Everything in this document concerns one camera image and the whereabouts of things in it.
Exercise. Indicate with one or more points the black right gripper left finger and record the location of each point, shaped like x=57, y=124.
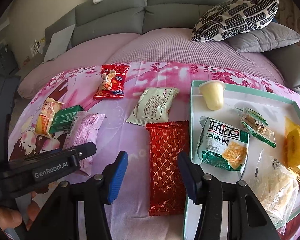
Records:
x=58, y=218

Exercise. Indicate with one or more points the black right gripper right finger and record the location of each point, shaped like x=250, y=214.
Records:
x=247, y=219

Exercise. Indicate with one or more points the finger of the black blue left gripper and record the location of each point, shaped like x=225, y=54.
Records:
x=86, y=150

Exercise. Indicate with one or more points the pink barcode snack packet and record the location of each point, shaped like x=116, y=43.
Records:
x=84, y=128

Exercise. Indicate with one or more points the white green walnut cookie packet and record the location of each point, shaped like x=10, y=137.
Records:
x=222, y=145

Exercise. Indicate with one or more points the red peanut snack packet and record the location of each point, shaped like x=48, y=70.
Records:
x=112, y=86

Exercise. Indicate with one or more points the yellow soft bread packet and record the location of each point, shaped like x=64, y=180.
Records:
x=291, y=147

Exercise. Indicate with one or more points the clear green biscuit packet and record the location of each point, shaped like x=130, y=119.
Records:
x=255, y=124

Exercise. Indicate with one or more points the orange lidded jelly cup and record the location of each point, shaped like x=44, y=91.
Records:
x=213, y=94

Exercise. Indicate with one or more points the person's hand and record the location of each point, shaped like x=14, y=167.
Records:
x=11, y=218

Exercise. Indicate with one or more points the green rectangular snack packet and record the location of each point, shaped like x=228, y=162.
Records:
x=63, y=119

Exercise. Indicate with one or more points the clear white cake packet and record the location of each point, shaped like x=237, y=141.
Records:
x=276, y=188

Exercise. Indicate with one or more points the pink cartoon blanket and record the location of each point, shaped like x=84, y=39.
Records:
x=128, y=217

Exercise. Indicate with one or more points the orange yellow snack packet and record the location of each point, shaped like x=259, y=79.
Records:
x=49, y=108

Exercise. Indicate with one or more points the pale green white snack packet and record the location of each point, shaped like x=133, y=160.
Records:
x=153, y=106

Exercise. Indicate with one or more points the red gold patterned snack packet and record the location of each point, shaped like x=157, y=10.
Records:
x=167, y=191

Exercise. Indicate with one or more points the teal rimmed white tray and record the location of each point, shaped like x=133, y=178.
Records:
x=272, y=107

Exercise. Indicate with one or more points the light grey pillow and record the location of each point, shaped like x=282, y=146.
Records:
x=59, y=43

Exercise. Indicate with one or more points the pink waffle sofa cover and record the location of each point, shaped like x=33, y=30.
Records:
x=159, y=45

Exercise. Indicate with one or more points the grey sofa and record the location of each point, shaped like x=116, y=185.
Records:
x=142, y=16

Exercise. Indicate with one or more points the grey cushion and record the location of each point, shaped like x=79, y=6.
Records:
x=271, y=37

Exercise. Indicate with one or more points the black white patterned cushion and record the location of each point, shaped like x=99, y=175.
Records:
x=234, y=17

